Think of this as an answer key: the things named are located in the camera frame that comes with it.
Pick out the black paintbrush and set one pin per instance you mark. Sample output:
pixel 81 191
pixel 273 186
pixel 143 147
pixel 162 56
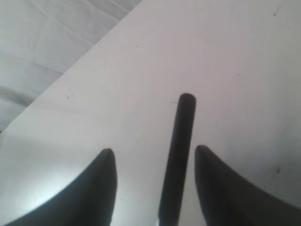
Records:
pixel 175 174

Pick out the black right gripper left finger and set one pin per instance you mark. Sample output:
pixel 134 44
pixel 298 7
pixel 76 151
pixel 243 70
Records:
pixel 87 201

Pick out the white backdrop cloth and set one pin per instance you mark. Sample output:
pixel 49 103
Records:
pixel 41 39

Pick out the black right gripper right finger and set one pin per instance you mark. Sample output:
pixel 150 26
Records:
pixel 228 199

